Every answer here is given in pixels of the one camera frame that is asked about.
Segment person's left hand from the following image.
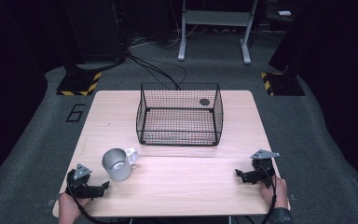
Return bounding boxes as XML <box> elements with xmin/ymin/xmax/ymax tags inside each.
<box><xmin>58</xmin><ymin>191</ymin><xmax>91</xmax><ymax>224</ymax></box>

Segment black wire mesh basket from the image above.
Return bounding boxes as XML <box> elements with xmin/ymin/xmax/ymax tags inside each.
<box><xmin>135</xmin><ymin>81</ymin><xmax>225</xmax><ymax>147</ymax></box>

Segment silver metal cup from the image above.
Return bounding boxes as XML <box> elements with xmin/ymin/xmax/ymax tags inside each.
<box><xmin>101</xmin><ymin>147</ymin><xmax>139</xmax><ymax>182</ymax></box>

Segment dark cabinet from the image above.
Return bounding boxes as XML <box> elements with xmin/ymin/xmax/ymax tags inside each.
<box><xmin>60</xmin><ymin>0</ymin><xmax>129</xmax><ymax>73</ymax></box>

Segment white metal stand frame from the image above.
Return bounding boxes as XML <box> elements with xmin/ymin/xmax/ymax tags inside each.
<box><xmin>177</xmin><ymin>0</ymin><xmax>259</xmax><ymax>65</ymax></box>

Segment black floor cables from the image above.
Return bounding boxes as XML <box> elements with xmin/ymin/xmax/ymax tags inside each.
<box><xmin>126</xmin><ymin>50</ymin><xmax>188</xmax><ymax>91</ymax></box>

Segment black yellow striped base plate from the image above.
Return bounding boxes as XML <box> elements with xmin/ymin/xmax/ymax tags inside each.
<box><xmin>259</xmin><ymin>71</ymin><xmax>306</xmax><ymax>97</ymax></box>
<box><xmin>56</xmin><ymin>71</ymin><xmax>103</xmax><ymax>97</ymax></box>

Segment person's right hand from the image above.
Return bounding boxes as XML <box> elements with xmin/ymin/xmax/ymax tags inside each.
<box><xmin>259</xmin><ymin>175</ymin><xmax>289</xmax><ymax>210</ymax></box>

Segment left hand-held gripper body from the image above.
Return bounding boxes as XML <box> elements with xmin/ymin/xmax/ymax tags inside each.
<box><xmin>66</xmin><ymin>163</ymin><xmax>93</xmax><ymax>199</ymax></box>

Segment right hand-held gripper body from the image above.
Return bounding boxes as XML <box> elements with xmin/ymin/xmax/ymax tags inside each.
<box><xmin>250</xmin><ymin>149</ymin><xmax>281</xmax><ymax>189</ymax></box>

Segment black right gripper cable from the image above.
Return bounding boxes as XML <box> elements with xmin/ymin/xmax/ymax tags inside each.
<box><xmin>255</xmin><ymin>163</ymin><xmax>278</xmax><ymax>224</ymax></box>

